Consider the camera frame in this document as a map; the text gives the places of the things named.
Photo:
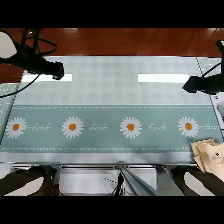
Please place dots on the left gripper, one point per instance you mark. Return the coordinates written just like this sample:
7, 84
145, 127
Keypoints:
54, 70

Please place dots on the silver frame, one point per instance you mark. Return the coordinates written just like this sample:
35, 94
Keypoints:
140, 181

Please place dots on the beige garment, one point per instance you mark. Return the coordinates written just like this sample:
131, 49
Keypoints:
208, 156

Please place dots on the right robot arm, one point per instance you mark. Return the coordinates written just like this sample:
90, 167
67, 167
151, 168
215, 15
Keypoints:
215, 85

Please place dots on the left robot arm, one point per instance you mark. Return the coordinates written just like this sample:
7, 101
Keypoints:
26, 61

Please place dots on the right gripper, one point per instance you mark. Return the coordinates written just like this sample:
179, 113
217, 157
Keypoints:
196, 85

